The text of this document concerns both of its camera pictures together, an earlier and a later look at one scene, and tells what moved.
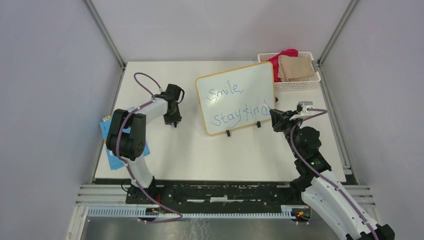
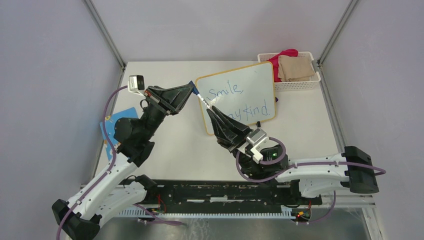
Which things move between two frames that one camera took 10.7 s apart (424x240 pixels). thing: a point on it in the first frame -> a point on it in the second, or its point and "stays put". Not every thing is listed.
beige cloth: x=294 y=69 stays put
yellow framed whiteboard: x=237 y=98 stays put
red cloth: x=274 y=59 stays put
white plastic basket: x=312 y=85 stays put
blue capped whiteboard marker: x=266 y=106 -> x=204 y=100
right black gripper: x=279 y=118 -> x=225 y=137
